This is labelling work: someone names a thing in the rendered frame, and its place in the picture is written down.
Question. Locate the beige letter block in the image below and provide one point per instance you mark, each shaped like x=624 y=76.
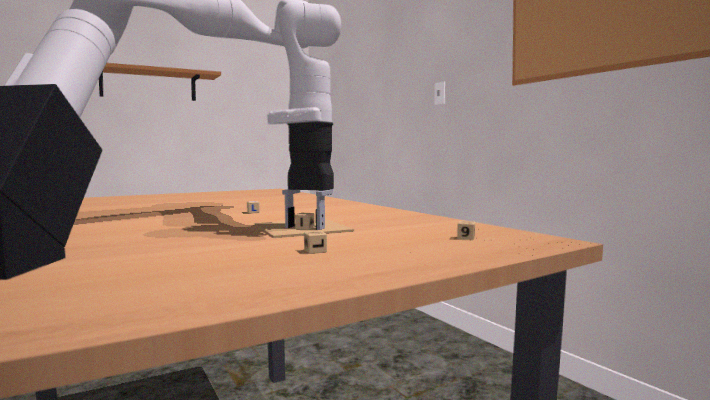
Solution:
x=315 y=242
x=304 y=221
x=253 y=207
x=466 y=230

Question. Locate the tan square mat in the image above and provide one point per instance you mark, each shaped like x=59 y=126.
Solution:
x=278 y=230

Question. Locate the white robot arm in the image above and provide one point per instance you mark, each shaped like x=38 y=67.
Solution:
x=77 y=46

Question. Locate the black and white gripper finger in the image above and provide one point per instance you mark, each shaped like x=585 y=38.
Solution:
x=320 y=211
x=289 y=207

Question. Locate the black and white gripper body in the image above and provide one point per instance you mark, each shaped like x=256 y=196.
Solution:
x=310 y=140

